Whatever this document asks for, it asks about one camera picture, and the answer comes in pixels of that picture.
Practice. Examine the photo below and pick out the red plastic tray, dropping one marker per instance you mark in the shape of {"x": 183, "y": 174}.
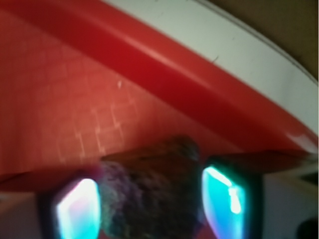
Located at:
{"x": 80, "y": 79}

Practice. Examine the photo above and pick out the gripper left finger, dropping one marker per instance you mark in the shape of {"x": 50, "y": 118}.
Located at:
{"x": 69, "y": 204}

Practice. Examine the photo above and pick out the brown grey rock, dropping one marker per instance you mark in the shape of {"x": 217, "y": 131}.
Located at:
{"x": 152, "y": 192}

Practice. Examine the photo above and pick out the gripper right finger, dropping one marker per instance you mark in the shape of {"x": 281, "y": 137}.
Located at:
{"x": 232, "y": 198}

